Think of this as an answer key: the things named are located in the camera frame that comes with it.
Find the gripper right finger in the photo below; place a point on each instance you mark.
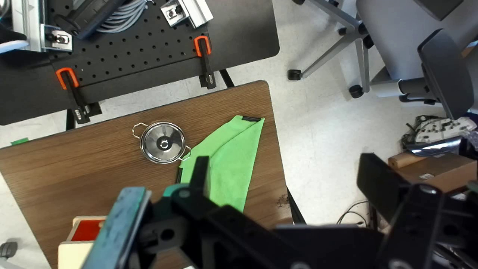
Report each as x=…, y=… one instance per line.
x=422, y=216

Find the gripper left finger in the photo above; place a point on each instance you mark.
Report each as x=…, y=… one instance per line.
x=209, y=228

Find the cardboard box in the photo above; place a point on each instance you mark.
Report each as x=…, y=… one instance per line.
x=437, y=170

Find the green cloth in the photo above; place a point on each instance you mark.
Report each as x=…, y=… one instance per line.
x=231, y=157

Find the white plastic part with holes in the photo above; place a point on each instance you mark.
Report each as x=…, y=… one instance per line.
x=442, y=129

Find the small steel pot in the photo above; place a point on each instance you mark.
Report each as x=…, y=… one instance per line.
x=147, y=157

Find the steel pot lid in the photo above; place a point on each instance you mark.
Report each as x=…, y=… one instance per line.
x=163, y=142

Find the wooden box with red inside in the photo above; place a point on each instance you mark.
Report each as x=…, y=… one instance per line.
x=76, y=250

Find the orange and black clamp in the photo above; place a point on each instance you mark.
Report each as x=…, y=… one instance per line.
x=205, y=63
x=76, y=95

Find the grey office chair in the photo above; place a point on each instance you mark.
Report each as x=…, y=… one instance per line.
x=396, y=33

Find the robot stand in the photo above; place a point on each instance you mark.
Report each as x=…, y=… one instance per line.
x=239, y=33

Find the grey caster wheel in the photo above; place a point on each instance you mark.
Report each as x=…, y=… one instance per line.
x=8, y=250

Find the green tape strip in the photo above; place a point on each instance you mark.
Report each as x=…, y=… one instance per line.
x=19, y=141

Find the aluminium profile bracket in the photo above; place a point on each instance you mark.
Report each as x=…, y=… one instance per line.
x=188, y=13
x=31, y=22

